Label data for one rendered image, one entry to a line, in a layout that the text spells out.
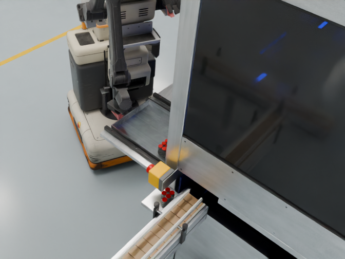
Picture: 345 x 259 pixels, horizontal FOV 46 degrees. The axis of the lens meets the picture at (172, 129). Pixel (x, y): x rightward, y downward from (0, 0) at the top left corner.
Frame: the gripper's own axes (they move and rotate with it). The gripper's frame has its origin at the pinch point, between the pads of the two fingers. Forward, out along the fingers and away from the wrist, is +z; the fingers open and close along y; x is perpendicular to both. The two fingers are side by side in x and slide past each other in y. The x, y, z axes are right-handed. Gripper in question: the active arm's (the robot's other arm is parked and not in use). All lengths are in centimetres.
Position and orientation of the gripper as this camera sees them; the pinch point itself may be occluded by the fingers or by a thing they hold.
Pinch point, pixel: (119, 119)
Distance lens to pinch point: 192.5
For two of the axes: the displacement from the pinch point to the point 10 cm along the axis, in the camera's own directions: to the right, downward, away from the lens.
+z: -0.6, 7.1, 7.0
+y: 7.7, 4.8, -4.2
